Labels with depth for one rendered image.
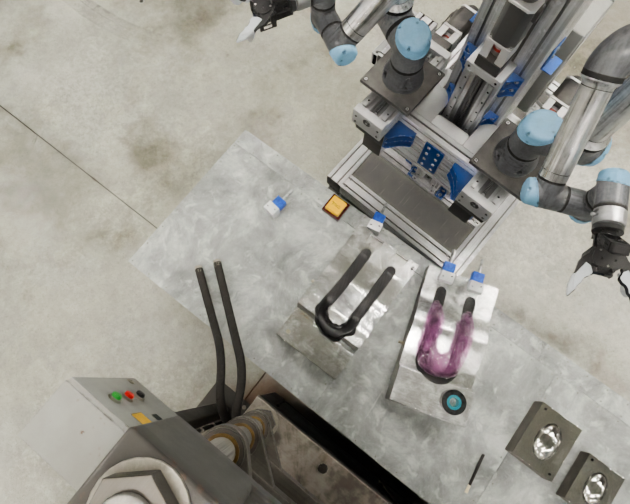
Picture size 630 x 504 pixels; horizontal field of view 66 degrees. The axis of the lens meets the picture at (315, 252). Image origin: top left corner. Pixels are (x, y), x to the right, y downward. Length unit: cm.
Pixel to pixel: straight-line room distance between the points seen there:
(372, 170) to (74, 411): 189
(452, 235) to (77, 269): 202
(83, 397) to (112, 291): 166
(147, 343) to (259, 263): 107
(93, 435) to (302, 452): 82
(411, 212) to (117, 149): 174
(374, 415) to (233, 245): 81
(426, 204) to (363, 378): 114
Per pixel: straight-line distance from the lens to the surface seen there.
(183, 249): 192
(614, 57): 136
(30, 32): 380
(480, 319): 183
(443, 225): 258
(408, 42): 171
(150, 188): 296
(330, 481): 183
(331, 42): 156
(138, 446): 62
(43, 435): 127
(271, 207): 185
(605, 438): 205
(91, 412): 122
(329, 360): 173
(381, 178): 261
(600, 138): 165
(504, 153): 177
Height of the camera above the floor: 258
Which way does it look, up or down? 75 degrees down
